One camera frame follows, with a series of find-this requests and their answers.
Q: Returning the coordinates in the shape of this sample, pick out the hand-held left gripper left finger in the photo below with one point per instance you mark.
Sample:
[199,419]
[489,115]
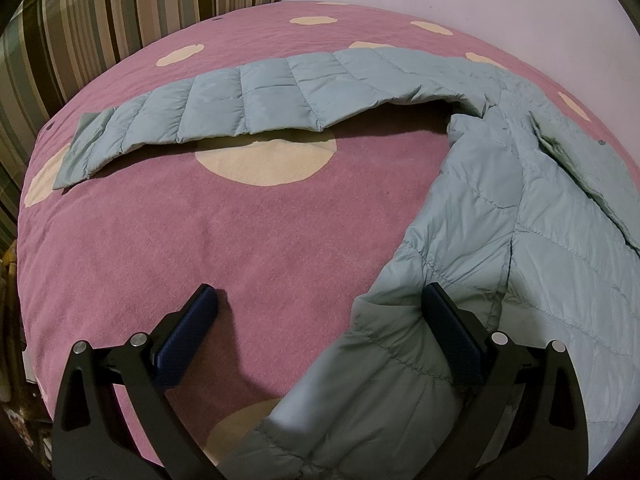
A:
[186,331]

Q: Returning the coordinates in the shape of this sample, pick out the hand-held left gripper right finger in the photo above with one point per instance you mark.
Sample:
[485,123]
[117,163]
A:
[452,335]

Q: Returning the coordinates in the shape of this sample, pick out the light blue puffer jacket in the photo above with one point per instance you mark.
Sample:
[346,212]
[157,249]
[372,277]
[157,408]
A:
[500,185]

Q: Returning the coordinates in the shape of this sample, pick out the striped curtain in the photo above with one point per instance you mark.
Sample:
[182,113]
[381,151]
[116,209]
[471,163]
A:
[165,0]

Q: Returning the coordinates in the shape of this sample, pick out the pink dotted bed sheet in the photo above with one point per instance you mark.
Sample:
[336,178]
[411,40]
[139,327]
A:
[250,240]

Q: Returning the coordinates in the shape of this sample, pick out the green striped cushion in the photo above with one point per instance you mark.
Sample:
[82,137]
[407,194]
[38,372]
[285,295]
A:
[25,110]

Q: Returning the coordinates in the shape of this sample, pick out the yellow wooden furniture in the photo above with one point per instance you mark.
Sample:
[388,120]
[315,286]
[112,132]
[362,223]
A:
[11,310]

